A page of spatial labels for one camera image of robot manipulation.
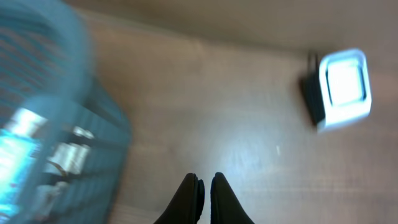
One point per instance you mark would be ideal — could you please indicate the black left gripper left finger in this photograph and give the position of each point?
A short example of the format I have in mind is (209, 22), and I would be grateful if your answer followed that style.
(187, 204)

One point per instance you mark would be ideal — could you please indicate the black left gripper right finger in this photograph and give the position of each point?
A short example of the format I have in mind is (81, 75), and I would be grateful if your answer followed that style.
(225, 206)

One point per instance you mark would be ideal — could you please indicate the teal snack packet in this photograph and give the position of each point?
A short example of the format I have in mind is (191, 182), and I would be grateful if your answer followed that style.
(18, 149)

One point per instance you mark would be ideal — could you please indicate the white black barcode scanner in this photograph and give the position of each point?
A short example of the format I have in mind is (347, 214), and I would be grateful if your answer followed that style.
(337, 89)

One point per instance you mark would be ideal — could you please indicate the brown white snack packet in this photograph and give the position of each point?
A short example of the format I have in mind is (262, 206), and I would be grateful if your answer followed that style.
(67, 160)

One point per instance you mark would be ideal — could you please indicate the grey plastic mesh basket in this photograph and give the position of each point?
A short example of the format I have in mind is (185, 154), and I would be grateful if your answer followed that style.
(48, 67)

